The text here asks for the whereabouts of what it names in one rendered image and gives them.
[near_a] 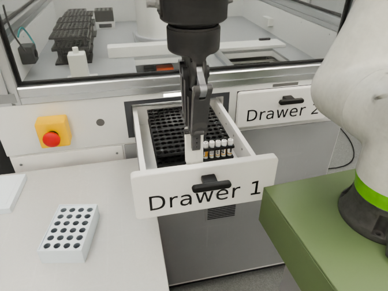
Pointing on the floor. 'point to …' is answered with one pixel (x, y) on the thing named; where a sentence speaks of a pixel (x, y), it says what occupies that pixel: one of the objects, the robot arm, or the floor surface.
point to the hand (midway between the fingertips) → (193, 145)
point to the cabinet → (176, 265)
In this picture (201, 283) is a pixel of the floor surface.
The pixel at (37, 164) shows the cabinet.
